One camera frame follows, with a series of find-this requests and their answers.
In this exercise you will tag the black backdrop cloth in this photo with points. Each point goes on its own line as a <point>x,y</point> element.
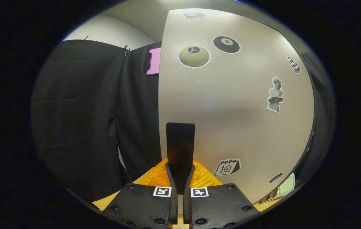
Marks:
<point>81,111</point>

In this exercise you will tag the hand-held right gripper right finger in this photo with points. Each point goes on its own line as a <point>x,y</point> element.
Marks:
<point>218,206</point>

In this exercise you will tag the beige cabinet door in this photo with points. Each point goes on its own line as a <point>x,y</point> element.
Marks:
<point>231,121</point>

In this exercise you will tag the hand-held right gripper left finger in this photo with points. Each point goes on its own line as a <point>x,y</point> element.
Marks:
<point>142,206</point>

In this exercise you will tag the brown book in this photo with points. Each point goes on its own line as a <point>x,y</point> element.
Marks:
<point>267,197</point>

